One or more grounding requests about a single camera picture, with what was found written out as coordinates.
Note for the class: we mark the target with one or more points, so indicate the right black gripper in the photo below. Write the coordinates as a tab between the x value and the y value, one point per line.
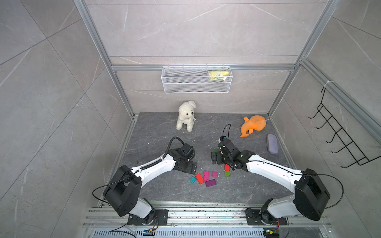
218	157

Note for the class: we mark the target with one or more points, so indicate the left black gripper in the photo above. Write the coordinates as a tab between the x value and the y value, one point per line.
189	169

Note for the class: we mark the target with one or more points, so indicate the red block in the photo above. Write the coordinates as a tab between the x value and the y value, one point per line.
199	178
227	168

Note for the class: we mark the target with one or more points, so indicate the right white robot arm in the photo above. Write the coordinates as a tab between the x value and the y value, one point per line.
309	194

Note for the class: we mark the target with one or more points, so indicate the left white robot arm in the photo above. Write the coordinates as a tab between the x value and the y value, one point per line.
123	191

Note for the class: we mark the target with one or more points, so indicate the purple block flat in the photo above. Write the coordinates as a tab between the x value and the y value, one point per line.
210	183

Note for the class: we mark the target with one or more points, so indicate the purple glasses case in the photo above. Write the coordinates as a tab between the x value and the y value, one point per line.
272	144

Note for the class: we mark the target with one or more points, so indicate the orange toy watering can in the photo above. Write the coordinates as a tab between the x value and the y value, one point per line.
255	123

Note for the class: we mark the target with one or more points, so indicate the white plush dog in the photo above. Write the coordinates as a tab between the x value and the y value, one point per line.
186	115

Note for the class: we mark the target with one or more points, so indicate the yellow packet in basket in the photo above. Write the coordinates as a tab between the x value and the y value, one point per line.
218	74

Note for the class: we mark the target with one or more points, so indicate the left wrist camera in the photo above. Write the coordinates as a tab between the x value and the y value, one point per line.
187	151

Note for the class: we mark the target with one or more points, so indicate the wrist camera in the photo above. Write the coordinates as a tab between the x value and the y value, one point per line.
227	147
187	151

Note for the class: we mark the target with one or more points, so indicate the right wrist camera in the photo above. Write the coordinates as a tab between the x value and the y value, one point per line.
227	147

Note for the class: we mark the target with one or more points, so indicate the aluminium mounting rail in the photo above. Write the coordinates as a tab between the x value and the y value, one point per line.
199	220

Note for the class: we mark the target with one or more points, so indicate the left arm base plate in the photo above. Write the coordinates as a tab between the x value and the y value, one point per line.
156	217

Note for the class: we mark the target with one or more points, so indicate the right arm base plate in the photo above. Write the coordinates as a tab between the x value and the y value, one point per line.
255	217

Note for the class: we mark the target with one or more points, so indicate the white wire mesh basket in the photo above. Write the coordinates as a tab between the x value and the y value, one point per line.
193	79

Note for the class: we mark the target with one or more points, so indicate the black wire hook rack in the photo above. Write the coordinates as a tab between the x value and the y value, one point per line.
347	143

